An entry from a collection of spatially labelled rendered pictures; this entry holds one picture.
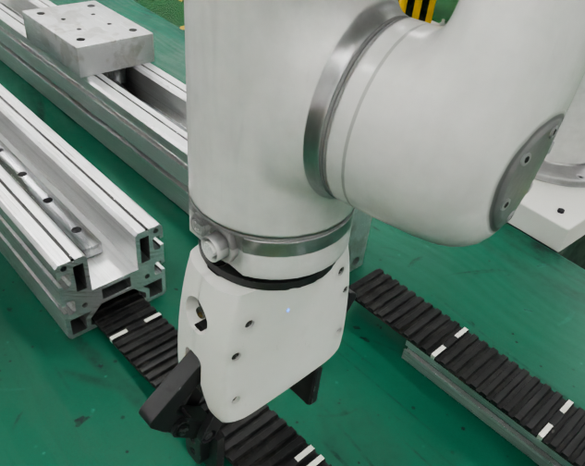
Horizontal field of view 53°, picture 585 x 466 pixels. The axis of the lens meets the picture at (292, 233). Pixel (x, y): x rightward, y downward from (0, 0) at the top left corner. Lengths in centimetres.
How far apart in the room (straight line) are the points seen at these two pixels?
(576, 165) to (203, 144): 66
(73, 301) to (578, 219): 55
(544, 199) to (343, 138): 59
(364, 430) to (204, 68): 34
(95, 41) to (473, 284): 55
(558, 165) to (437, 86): 65
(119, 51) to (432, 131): 68
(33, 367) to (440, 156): 43
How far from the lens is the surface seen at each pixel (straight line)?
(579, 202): 80
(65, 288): 53
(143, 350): 53
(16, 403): 53
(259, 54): 22
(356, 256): 62
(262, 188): 25
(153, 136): 70
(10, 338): 58
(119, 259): 57
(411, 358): 55
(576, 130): 82
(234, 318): 29
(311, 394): 44
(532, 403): 52
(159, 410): 34
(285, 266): 27
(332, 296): 34
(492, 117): 19
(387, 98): 20
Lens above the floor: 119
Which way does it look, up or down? 37 degrees down
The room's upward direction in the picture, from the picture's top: 6 degrees clockwise
